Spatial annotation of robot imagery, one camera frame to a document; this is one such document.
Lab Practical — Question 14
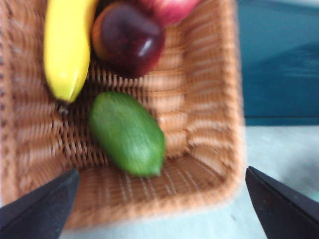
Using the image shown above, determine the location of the yellow banana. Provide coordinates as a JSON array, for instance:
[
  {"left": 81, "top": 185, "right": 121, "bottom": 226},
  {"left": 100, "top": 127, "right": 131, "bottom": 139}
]
[{"left": 43, "top": 0, "right": 99, "bottom": 115}]

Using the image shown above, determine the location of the red orange apple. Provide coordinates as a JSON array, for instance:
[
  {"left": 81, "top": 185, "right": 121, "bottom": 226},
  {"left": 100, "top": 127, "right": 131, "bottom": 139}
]
[{"left": 136, "top": 0, "right": 202, "bottom": 26}]

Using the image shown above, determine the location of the brown wicker basket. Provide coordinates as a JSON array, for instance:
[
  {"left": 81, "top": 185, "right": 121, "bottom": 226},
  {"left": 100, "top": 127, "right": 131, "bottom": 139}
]
[{"left": 0, "top": 0, "right": 246, "bottom": 231}]

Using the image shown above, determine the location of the dark red plum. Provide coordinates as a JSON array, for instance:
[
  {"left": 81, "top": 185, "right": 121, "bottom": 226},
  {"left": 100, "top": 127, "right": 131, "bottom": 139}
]
[{"left": 91, "top": 2, "right": 166, "bottom": 78}]

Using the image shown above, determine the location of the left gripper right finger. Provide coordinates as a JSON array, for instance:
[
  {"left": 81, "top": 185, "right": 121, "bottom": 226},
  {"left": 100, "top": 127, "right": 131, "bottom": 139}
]
[{"left": 245, "top": 166, "right": 319, "bottom": 239}]

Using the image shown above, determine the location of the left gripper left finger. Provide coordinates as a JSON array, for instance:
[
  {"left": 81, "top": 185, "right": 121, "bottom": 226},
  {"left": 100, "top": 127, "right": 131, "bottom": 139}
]
[{"left": 0, "top": 168, "right": 80, "bottom": 239}]

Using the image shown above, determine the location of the green avocado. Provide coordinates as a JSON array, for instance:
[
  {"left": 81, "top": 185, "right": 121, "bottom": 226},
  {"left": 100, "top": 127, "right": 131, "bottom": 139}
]
[{"left": 88, "top": 91, "right": 166, "bottom": 178}]

